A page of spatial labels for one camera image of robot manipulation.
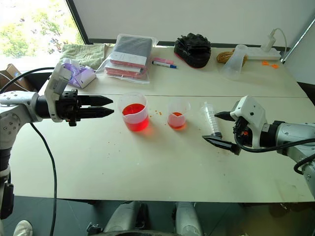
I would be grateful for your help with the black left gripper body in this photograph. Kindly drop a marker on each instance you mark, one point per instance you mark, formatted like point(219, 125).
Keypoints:
point(67, 108)

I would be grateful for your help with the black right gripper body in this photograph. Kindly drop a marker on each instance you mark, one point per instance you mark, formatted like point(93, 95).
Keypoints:
point(242, 134)

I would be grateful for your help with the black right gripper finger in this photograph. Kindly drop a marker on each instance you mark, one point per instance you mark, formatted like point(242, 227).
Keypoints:
point(221, 143)
point(225, 116)

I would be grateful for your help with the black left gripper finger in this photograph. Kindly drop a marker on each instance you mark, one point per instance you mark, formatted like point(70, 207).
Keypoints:
point(96, 112)
point(94, 100)

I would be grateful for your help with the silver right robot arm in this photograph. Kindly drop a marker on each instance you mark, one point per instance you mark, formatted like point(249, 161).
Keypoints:
point(292, 135)

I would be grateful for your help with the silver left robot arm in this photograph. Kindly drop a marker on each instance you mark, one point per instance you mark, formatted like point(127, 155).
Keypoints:
point(14, 108)

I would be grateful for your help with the clear plastic syringe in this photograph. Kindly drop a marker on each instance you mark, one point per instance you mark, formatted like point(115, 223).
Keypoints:
point(211, 118)

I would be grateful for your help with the large beaker red liquid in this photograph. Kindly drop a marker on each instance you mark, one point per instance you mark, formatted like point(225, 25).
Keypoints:
point(134, 115)

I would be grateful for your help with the small beaker red liquid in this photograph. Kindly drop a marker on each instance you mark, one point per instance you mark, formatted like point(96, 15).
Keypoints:
point(177, 118)

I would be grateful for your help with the purple white tissue pack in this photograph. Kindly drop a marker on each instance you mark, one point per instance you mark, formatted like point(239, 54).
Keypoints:
point(78, 73)

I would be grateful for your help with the pink white book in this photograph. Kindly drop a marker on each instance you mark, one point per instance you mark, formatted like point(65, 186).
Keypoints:
point(120, 70)

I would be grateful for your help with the green towel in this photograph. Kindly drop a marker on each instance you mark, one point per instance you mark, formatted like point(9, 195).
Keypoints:
point(83, 55)

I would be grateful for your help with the clear plastic zip bag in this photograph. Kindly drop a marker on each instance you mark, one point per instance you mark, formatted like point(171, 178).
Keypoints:
point(128, 61)

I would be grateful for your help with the clear plastic conical flask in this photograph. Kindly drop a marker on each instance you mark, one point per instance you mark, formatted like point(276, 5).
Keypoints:
point(233, 64)

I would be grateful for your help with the grey white book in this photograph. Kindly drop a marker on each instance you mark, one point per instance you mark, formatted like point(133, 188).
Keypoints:
point(131, 50)

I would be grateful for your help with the brown cardboard box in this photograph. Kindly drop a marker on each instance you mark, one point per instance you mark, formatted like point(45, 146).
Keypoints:
point(12, 76)

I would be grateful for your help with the small orange plastic piece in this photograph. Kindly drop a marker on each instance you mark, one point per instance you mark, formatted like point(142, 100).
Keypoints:
point(265, 63)
point(274, 66)

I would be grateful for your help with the white power strip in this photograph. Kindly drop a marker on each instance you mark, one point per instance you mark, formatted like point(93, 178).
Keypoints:
point(263, 54)

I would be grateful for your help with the black gloves pile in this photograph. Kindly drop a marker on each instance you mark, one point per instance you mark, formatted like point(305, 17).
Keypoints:
point(193, 50)

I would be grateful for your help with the blue capped marker pen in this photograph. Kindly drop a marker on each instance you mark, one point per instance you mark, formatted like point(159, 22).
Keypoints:
point(163, 64)

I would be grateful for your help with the pink marker pen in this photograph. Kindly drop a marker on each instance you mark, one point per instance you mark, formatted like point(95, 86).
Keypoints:
point(162, 59)

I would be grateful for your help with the silver robot leg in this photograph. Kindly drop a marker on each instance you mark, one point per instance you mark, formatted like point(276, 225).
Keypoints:
point(188, 218)
point(123, 218)

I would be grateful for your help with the grey metal pole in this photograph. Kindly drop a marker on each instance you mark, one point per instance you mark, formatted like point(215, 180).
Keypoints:
point(297, 40)

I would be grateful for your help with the black box on robot side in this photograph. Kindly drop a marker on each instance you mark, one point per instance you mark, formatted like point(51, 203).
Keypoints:
point(7, 201)

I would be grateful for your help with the white shoe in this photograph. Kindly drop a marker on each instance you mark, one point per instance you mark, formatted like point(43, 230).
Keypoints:
point(23, 228)

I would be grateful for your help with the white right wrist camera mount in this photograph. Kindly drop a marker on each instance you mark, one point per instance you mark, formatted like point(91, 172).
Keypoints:
point(252, 115)

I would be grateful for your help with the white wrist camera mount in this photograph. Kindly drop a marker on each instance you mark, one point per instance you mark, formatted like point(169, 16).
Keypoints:
point(252, 115)
point(56, 84)

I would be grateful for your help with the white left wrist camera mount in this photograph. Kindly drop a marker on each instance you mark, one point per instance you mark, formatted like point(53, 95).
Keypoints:
point(56, 84)

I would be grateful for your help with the black window frame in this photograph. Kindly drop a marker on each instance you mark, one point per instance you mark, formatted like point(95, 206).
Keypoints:
point(77, 22)

